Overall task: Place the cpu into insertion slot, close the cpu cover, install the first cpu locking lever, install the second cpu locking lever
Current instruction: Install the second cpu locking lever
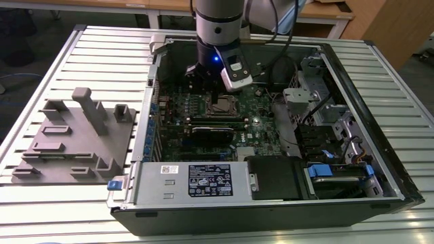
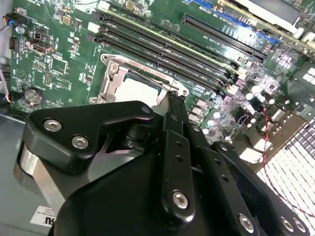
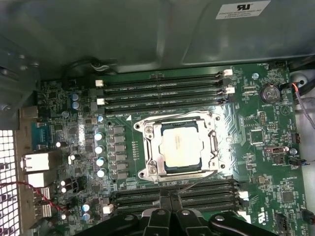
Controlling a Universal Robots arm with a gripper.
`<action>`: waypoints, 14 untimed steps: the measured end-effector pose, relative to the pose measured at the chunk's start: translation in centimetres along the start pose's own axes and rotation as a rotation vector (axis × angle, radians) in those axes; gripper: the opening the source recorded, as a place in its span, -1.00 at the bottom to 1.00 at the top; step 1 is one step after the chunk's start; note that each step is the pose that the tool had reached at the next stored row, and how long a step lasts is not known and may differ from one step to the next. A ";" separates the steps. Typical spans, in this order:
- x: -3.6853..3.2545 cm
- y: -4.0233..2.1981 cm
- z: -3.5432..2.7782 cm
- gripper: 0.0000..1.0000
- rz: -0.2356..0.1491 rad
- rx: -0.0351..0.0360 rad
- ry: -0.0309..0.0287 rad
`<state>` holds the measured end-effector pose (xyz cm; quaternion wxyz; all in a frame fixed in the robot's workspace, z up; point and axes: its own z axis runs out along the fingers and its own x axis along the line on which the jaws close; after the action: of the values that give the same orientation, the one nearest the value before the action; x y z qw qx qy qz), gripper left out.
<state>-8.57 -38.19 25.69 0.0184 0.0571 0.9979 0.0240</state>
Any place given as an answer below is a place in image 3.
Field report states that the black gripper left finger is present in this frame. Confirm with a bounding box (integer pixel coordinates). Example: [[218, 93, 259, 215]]
[[108, 190, 172, 236]]

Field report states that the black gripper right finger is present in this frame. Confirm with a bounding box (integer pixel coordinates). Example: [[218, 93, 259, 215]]
[[171, 191, 268, 236]]

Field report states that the metal locking lever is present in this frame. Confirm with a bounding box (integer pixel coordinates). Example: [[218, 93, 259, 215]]
[[137, 169, 222, 184], [136, 112, 219, 125]]

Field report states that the silver CPU plate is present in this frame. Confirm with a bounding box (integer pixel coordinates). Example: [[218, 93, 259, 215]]
[[158, 121, 206, 174]]

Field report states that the metal socket cover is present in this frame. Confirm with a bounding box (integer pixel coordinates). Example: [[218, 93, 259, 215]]
[[144, 118, 220, 177]]

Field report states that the black RAM slot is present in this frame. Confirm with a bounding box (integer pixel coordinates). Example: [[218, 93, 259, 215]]
[[115, 199, 241, 217], [102, 189, 250, 214], [90, 97, 231, 112], [110, 178, 239, 197], [94, 69, 234, 87], [96, 87, 236, 106], [90, 78, 231, 97]]

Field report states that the CPU socket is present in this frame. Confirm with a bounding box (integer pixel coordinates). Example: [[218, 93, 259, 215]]
[[132, 112, 227, 184]]

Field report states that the green motherboard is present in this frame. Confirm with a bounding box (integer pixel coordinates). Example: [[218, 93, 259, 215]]
[[36, 62, 311, 236]]

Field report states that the silver internal USB port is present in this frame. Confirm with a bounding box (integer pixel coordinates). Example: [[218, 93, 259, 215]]
[[266, 147, 289, 160]]

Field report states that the small silver finned heatsink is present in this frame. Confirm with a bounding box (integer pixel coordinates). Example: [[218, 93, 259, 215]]
[[37, 186, 53, 219]]

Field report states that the silver rear port block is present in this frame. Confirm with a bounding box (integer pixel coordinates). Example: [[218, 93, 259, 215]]
[[21, 151, 58, 173]]

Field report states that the black pin header connector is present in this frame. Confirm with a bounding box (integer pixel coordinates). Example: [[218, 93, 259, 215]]
[[292, 132, 303, 146]]

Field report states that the blue rear port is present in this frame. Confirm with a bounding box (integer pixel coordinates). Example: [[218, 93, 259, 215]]
[[31, 121, 54, 151]]

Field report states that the silver coin cell battery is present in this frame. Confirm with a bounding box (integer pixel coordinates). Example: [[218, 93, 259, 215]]
[[260, 83, 282, 104]]

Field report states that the black PC case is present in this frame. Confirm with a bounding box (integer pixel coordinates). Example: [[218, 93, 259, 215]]
[[0, 0, 315, 236]]

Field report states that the white label sticker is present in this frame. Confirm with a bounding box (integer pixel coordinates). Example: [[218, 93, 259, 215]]
[[215, 0, 272, 20]]

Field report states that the red black twisted wire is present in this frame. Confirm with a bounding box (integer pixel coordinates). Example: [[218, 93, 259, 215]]
[[0, 181, 72, 215]]

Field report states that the black fan wire plug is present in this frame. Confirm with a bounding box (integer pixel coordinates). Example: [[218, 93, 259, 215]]
[[288, 158, 308, 166]]

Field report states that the grey braided wire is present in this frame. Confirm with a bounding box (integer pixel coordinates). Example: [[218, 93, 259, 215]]
[[291, 83, 315, 129]]

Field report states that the black bundled cable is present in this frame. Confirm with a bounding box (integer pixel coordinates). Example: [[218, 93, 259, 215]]
[[61, 57, 119, 76]]

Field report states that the black looped cable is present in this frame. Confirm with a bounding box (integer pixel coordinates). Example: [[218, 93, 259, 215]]
[[286, 58, 315, 97]]

